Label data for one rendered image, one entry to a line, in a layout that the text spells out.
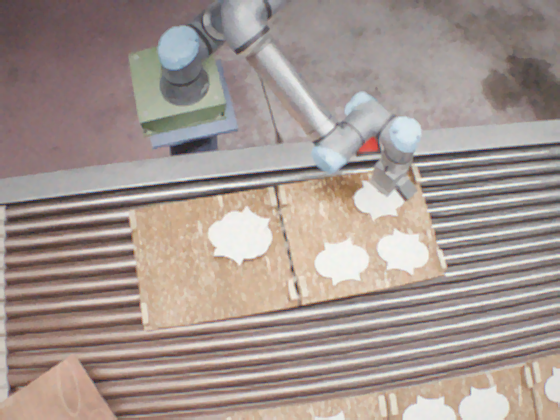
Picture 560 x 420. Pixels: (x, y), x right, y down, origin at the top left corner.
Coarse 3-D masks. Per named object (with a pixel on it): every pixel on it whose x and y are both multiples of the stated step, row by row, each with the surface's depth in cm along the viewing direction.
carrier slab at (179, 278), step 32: (256, 192) 186; (160, 224) 181; (192, 224) 181; (160, 256) 177; (192, 256) 178; (160, 288) 174; (192, 288) 174; (224, 288) 174; (256, 288) 175; (160, 320) 170; (192, 320) 171
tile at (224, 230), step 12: (216, 228) 176; (228, 228) 177; (240, 228) 177; (252, 228) 177; (216, 240) 175; (228, 240) 175; (240, 240) 175; (252, 240) 175; (216, 252) 174; (228, 252) 174; (240, 252) 174; (252, 252) 174; (240, 264) 173
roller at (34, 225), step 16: (432, 176) 192; (448, 176) 192; (464, 176) 193; (480, 176) 193; (496, 176) 194; (512, 176) 195; (128, 208) 184; (0, 224) 180; (16, 224) 181; (32, 224) 181; (48, 224) 181; (64, 224) 182; (80, 224) 183; (96, 224) 184
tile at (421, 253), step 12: (384, 240) 180; (396, 240) 181; (408, 240) 181; (384, 252) 179; (396, 252) 179; (408, 252) 179; (420, 252) 179; (396, 264) 178; (408, 264) 178; (420, 264) 178
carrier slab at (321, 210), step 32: (288, 192) 186; (320, 192) 187; (352, 192) 187; (416, 192) 188; (288, 224) 182; (320, 224) 183; (352, 224) 183; (384, 224) 183; (416, 224) 184; (320, 288) 175; (352, 288) 176; (384, 288) 177
